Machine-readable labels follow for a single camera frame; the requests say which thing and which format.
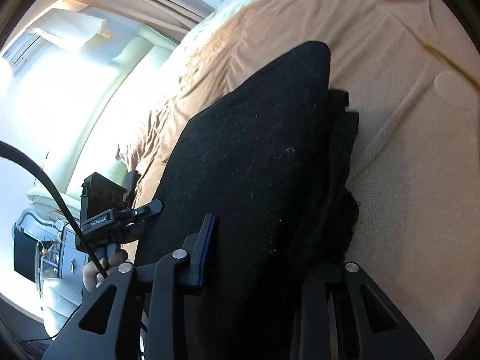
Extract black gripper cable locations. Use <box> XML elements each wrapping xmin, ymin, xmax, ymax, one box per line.
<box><xmin>0</xmin><ymin>140</ymin><xmax>113</xmax><ymax>282</ymax></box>

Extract black pants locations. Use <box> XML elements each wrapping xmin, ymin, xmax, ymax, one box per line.
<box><xmin>139</xmin><ymin>40</ymin><xmax>334</xmax><ymax>360</ymax></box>

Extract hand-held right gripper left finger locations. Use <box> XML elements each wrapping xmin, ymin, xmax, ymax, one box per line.
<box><xmin>42</xmin><ymin>214</ymin><xmax>219</xmax><ymax>360</ymax></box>

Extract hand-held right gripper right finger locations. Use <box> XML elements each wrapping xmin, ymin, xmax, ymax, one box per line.
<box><xmin>296</xmin><ymin>260</ymin><xmax>437</xmax><ymax>360</ymax></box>

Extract white air conditioner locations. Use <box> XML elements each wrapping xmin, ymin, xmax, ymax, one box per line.
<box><xmin>2</xmin><ymin>34</ymin><xmax>43</xmax><ymax>71</ymax></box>

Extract brown fleece blanket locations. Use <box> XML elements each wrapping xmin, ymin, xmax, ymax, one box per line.
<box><xmin>116</xmin><ymin>0</ymin><xmax>480</xmax><ymax>346</ymax></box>

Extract grey drawer cabinet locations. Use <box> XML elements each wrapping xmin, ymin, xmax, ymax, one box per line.
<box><xmin>56</xmin><ymin>225</ymin><xmax>89</xmax><ymax>284</ymax></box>

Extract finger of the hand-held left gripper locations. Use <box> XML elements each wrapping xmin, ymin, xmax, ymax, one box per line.
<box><xmin>112</xmin><ymin>199</ymin><xmax>164</xmax><ymax>223</ymax></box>
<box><xmin>120</xmin><ymin>220</ymin><xmax>146</xmax><ymax>244</ymax></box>

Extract pinkish brown curtain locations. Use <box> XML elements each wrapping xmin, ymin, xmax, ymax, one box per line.
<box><xmin>64</xmin><ymin>0</ymin><xmax>226</xmax><ymax>44</ymax></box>

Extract person's left forearm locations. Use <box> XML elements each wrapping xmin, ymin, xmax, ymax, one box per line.
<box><xmin>77</xmin><ymin>287</ymin><xmax>100</xmax><ymax>310</ymax></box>

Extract black screen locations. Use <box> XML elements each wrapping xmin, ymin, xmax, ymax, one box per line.
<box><xmin>13</xmin><ymin>229</ymin><xmax>39</xmax><ymax>283</ymax></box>

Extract person's left hand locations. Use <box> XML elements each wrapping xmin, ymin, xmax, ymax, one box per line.
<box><xmin>81</xmin><ymin>251</ymin><xmax>129</xmax><ymax>291</ymax></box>

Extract teddy bear pillow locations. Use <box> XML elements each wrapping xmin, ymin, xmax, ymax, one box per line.
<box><xmin>180</xmin><ymin>0</ymin><xmax>319</xmax><ymax>46</ymax></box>

